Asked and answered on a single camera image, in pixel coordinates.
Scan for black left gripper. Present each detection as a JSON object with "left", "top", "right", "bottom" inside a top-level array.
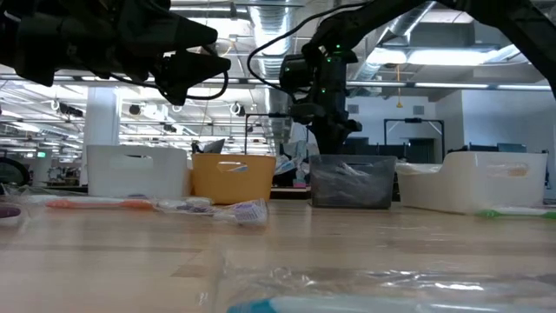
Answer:
[{"left": 43, "top": 0, "right": 233, "bottom": 106}]

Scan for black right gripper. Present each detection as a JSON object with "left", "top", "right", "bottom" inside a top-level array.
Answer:
[{"left": 288, "top": 42, "right": 364, "bottom": 157}]

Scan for purple white toothbrush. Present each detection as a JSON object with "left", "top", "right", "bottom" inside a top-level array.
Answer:
[
  {"left": 155, "top": 196, "right": 269, "bottom": 227},
  {"left": 0, "top": 203, "right": 25, "bottom": 228},
  {"left": 313, "top": 163, "right": 392, "bottom": 203}
]

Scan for blue white toothbrush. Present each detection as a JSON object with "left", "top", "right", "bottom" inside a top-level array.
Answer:
[
  {"left": 274, "top": 151, "right": 310, "bottom": 177},
  {"left": 225, "top": 294, "right": 556, "bottom": 313}
]

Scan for grey translucent plastic bin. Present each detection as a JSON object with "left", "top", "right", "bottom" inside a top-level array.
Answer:
[{"left": 308, "top": 154, "right": 397, "bottom": 210}]

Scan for yellow hanging pendant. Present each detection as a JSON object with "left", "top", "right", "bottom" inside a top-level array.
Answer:
[{"left": 394, "top": 63, "right": 403, "bottom": 110}]

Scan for yellow plastic bin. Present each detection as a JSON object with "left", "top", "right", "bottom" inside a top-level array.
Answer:
[{"left": 191, "top": 153, "right": 277, "bottom": 205}]

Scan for grey tilted monitor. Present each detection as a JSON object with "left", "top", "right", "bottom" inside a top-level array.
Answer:
[{"left": 202, "top": 137, "right": 227, "bottom": 153}]

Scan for white column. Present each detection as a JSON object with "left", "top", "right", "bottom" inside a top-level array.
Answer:
[{"left": 81, "top": 86, "right": 123, "bottom": 183}]

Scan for LED light bar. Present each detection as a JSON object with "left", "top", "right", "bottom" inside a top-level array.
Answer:
[{"left": 0, "top": 73, "right": 556, "bottom": 91}]

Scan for white plastic bin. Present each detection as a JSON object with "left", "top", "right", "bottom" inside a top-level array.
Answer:
[
  {"left": 395, "top": 150, "right": 549, "bottom": 215},
  {"left": 85, "top": 144, "right": 189, "bottom": 199}
]

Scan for ceiling light panel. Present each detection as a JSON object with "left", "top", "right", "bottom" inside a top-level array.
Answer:
[{"left": 367, "top": 46, "right": 499, "bottom": 67}]

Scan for green white wrapped toothbrush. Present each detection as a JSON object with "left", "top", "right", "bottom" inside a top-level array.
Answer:
[{"left": 472, "top": 204, "right": 556, "bottom": 221}]

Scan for computer monitor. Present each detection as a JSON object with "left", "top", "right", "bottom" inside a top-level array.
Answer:
[{"left": 496, "top": 142, "right": 529, "bottom": 153}]

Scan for black round hoop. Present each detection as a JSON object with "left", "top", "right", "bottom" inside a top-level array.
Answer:
[{"left": 0, "top": 156, "right": 32, "bottom": 187}]

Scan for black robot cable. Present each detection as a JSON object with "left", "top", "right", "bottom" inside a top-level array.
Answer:
[
  {"left": 108, "top": 69, "right": 230, "bottom": 102},
  {"left": 246, "top": 0, "right": 370, "bottom": 95}
]

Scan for black station frame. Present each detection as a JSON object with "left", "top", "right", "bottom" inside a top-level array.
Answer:
[
  {"left": 244, "top": 112, "right": 310, "bottom": 154},
  {"left": 383, "top": 117, "right": 446, "bottom": 154}
]

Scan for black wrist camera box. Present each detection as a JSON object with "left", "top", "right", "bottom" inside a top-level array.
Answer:
[{"left": 279, "top": 54, "right": 313, "bottom": 93}]

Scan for corrugated silver ceiling duct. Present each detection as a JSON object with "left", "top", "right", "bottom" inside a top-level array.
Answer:
[{"left": 248, "top": 0, "right": 305, "bottom": 151}]

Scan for smooth silver ceiling duct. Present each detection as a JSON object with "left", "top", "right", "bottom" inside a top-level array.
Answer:
[{"left": 347, "top": 0, "right": 439, "bottom": 95}]

